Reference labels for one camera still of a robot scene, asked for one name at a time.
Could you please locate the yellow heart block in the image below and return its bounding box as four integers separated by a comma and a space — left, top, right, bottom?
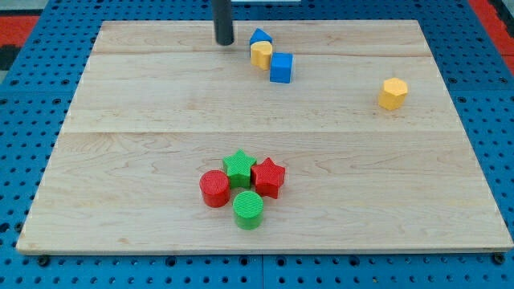
250, 41, 273, 71

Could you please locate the yellow hexagon block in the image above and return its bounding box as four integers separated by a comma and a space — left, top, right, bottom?
377, 78, 408, 111

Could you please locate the green star block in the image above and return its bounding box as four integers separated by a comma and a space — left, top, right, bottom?
222, 149, 257, 189

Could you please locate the red star block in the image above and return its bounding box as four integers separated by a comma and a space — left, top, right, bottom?
251, 157, 286, 199

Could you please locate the red cylinder block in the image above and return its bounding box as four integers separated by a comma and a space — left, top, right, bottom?
199, 170, 230, 208

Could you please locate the green cylinder block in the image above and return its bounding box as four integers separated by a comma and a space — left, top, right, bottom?
232, 191, 263, 230

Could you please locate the blue cube block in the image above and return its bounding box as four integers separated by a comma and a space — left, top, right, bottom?
270, 52, 293, 83

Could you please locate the light wooden board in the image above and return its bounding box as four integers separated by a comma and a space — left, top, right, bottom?
17, 20, 513, 255

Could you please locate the blue pentagon block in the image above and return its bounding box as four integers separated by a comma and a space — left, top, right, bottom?
249, 27, 273, 46

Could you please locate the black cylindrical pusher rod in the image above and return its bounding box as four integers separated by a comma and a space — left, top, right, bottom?
211, 0, 234, 46

